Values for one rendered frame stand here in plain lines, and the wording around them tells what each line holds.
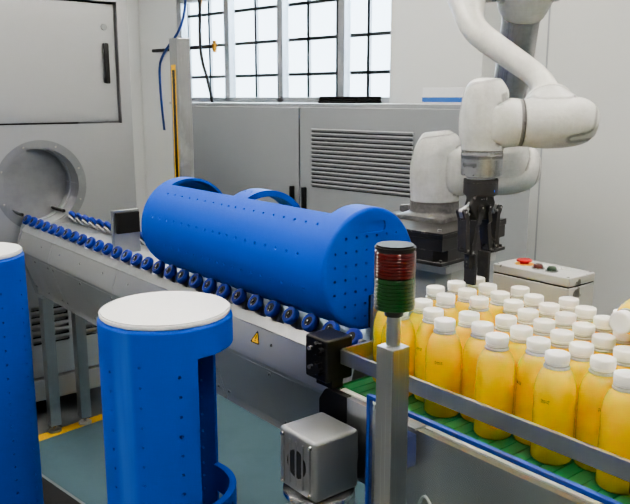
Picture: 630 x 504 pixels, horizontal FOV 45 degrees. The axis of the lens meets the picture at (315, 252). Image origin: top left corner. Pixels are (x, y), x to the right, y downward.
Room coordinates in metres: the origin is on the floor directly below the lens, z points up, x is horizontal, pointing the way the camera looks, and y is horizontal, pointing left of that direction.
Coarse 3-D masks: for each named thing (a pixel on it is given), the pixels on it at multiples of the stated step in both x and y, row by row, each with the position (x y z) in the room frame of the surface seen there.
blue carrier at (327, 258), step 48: (192, 192) 2.15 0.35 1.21; (240, 192) 2.01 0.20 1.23; (144, 240) 2.27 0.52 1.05; (192, 240) 2.03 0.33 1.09; (240, 240) 1.85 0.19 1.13; (288, 240) 1.71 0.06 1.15; (336, 240) 1.61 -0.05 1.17; (384, 240) 1.71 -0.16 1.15; (288, 288) 1.70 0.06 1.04; (336, 288) 1.61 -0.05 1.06
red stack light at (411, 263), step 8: (376, 256) 1.10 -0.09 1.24; (384, 256) 1.09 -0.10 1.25; (392, 256) 1.09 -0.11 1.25; (400, 256) 1.08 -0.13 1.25; (408, 256) 1.09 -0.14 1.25; (376, 264) 1.10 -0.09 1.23; (384, 264) 1.09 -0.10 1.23; (392, 264) 1.09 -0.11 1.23; (400, 264) 1.09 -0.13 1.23; (408, 264) 1.09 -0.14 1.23; (376, 272) 1.10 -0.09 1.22; (384, 272) 1.09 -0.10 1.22; (392, 272) 1.09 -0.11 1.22; (400, 272) 1.08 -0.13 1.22; (408, 272) 1.09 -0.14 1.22; (392, 280) 1.09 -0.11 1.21; (400, 280) 1.09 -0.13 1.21
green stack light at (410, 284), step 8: (376, 280) 1.10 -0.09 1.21; (384, 280) 1.09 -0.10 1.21; (408, 280) 1.09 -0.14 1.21; (376, 288) 1.10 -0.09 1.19; (384, 288) 1.09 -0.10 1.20; (392, 288) 1.09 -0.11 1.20; (400, 288) 1.08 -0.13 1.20; (408, 288) 1.09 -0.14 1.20; (376, 296) 1.10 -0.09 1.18; (384, 296) 1.09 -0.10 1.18; (392, 296) 1.09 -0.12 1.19; (400, 296) 1.09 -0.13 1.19; (408, 296) 1.09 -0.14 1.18; (376, 304) 1.10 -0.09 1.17; (384, 304) 1.09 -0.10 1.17; (392, 304) 1.09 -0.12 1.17; (400, 304) 1.09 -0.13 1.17; (408, 304) 1.09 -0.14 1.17; (392, 312) 1.09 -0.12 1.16; (400, 312) 1.09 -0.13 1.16
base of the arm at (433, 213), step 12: (408, 204) 2.45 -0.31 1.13; (420, 204) 2.33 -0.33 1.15; (432, 204) 2.32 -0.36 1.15; (444, 204) 2.32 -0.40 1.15; (456, 204) 2.34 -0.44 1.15; (408, 216) 2.36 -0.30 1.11; (420, 216) 2.33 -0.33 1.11; (432, 216) 2.30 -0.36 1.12; (444, 216) 2.30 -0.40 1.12; (456, 216) 2.33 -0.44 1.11
